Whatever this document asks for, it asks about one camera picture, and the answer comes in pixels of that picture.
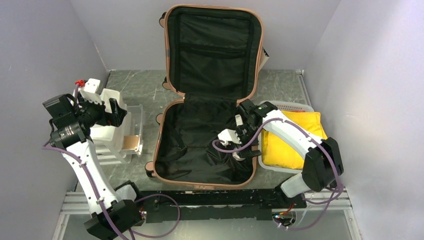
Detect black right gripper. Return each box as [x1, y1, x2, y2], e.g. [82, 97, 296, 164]
[230, 123, 262, 160]

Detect white book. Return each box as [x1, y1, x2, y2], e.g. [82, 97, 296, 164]
[235, 114, 244, 131]

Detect white plastic drawer organizer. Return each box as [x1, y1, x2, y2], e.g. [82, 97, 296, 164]
[90, 88, 143, 165]

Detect white plastic mesh basket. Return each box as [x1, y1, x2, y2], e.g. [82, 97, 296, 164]
[257, 99, 332, 175]

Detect yellow garment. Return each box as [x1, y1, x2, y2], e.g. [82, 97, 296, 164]
[261, 109, 329, 171]

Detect small brown cardboard box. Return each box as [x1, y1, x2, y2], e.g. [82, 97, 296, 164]
[122, 135, 142, 155]

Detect pink hard-shell suitcase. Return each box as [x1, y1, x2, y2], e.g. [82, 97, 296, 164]
[145, 4, 263, 189]

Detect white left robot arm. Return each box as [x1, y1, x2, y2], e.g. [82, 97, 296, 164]
[43, 93, 143, 240]

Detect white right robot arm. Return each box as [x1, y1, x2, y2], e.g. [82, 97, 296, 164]
[218, 99, 344, 208]

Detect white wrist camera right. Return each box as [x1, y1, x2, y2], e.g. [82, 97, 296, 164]
[217, 129, 242, 146]

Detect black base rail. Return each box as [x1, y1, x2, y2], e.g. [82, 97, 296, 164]
[109, 188, 312, 221]

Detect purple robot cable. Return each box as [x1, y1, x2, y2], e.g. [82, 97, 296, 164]
[42, 139, 181, 240]

